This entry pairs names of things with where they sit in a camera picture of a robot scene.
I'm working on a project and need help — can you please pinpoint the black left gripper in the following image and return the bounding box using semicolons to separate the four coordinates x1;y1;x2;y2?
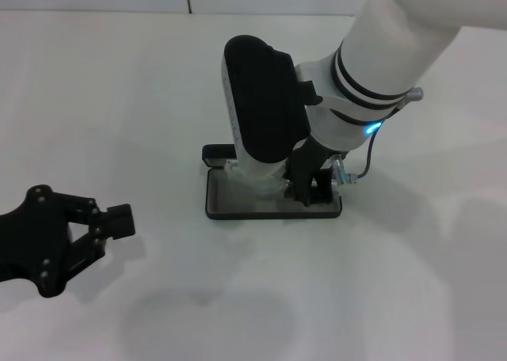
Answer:
0;184;137;298

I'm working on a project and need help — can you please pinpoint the right gripper cable with plug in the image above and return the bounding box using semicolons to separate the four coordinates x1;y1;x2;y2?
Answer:
330;85;425;188

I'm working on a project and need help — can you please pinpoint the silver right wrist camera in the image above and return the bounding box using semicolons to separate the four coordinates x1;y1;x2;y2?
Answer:
219;34;318;198

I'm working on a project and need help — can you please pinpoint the black glasses case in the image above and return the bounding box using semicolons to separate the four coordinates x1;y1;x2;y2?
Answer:
201;143;343;221

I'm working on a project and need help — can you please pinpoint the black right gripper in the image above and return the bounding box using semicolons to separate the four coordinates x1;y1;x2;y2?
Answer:
282;136;338;208

